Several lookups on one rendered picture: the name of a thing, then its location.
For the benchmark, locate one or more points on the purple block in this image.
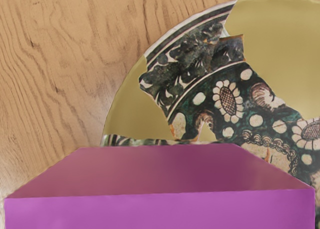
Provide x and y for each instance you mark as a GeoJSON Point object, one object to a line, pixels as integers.
{"type": "Point", "coordinates": [160, 189]}

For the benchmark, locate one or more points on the olive plate with floral pattern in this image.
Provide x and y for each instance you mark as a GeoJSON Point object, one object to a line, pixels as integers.
{"type": "Point", "coordinates": [275, 51]}

